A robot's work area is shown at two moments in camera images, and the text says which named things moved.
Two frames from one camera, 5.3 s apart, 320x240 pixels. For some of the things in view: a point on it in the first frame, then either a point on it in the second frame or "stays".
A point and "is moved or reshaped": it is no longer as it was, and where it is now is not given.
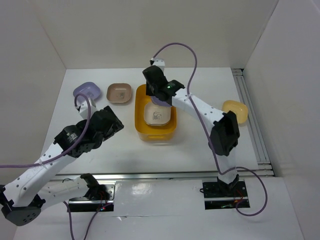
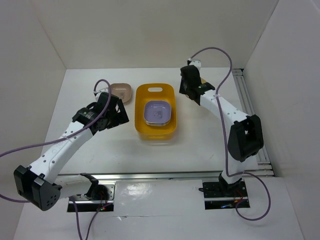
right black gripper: (148, 92) to (182, 89)
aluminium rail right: (254, 127) stays
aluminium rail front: (148, 176) stays
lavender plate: (90, 89) to (157, 113)
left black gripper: (117, 126) to (120, 117)
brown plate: (119, 92) stays
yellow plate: (238, 108) is moved or reshaped
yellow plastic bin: (149, 132) stays
